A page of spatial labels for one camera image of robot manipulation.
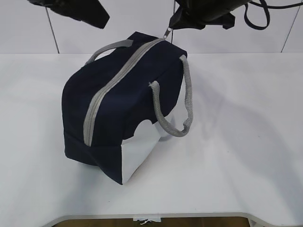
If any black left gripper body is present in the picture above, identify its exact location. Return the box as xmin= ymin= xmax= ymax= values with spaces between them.
xmin=29 ymin=0 xmax=110 ymax=29

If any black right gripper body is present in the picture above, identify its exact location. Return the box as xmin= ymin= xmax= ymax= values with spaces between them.
xmin=169 ymin=0 xmax=236 ymax=30

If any navy blue lunch bag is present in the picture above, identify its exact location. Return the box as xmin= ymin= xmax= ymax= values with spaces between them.
xmin=62 ymin=32 xmax=193 ymax=185

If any white tape on table edge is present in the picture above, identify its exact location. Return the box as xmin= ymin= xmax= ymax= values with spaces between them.
xmin=133 ymin=215 xmax=161 ymax=225

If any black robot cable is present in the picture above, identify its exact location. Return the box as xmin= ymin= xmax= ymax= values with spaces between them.
xmin=243 ymin=0 xmax=303 ymax=31

